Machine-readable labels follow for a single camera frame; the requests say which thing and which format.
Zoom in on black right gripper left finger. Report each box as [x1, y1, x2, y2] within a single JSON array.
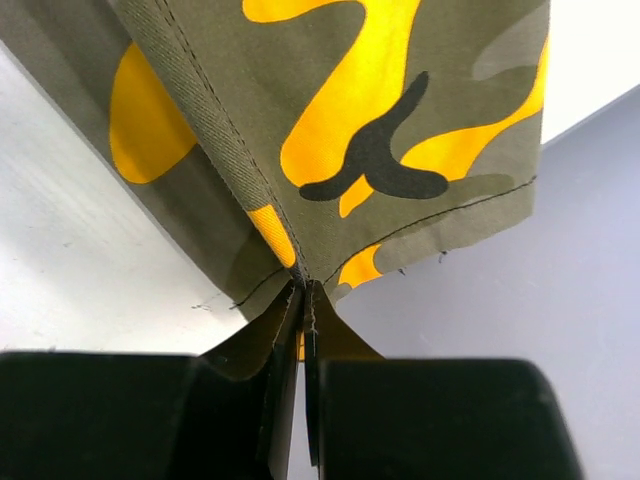
[[204, 284, 304, 479]]

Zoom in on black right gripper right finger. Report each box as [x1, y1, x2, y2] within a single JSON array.
[[304, 280, 383, 467]]

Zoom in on yellow camouflage trousers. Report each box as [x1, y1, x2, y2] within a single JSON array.
[[1, 1, 550, 320]]

